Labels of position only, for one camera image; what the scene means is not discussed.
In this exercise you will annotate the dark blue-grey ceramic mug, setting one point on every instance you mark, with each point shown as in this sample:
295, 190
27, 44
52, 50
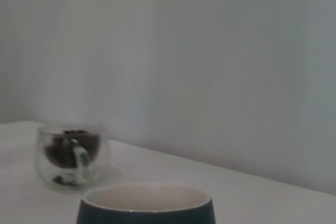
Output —
147, 217

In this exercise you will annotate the coffee bean pile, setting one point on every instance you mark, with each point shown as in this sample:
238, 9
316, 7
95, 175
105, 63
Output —
89, 145

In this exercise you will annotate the double-walled glass cup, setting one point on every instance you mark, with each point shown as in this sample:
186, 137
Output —
43, 161

